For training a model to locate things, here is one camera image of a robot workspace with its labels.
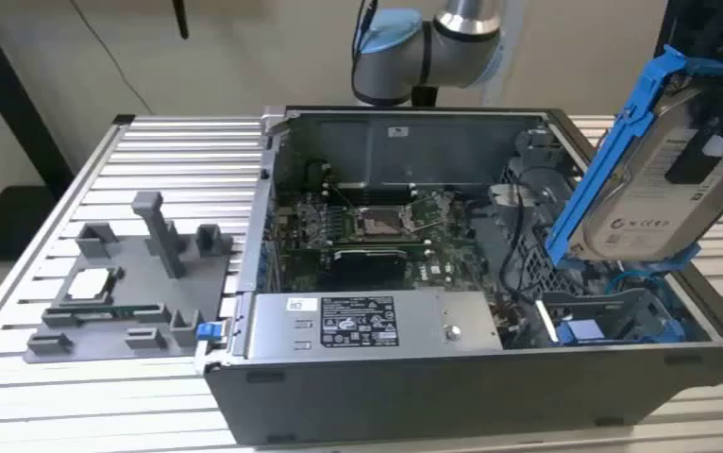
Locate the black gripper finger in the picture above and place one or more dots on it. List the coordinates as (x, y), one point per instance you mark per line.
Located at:
(695, 156)

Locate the hard disk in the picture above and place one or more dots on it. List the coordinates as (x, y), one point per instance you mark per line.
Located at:
(651, 198)

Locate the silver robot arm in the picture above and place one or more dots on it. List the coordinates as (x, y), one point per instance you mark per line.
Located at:
(392, 71)

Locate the grey disk bay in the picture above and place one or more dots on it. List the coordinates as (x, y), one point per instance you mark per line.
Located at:
(632, 302)

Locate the black RAM slot row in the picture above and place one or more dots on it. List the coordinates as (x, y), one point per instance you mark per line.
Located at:
(368, 193)

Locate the grey perforated drive cage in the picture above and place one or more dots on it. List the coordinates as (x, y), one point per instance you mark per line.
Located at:
(535, 203)

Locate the green motherboard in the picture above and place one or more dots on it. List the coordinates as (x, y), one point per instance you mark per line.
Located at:
(449, 255)

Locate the CPU socket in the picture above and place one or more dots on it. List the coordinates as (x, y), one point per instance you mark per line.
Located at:
(376, 222)

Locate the thin metal locking lever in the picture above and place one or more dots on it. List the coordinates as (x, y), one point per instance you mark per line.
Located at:
(344, 196)

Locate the black graphics card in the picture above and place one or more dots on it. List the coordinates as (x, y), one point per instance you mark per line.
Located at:
(368, 269)

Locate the dark grey PC case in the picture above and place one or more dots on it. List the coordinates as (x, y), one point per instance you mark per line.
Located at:
(399, 401)

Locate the silver power supply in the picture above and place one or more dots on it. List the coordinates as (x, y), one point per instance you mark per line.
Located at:
(273, 330)

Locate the blue case latch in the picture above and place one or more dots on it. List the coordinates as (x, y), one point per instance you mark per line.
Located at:
(209, 330)

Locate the black antenna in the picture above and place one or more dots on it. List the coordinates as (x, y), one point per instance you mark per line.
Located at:
(180, 19)

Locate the grey parts rack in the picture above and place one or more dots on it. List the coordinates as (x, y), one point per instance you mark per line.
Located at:
(135, 283)

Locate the green RAM stick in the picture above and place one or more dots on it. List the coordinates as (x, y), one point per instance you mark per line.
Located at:
(123, 311)

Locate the silver CPU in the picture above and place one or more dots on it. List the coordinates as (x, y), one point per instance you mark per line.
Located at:
(91, 283)

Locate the black flat base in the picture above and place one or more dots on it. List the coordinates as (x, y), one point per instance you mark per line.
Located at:
(3, 222)

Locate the black slanted post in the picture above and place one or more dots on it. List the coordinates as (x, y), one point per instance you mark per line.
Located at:
(15, 94)

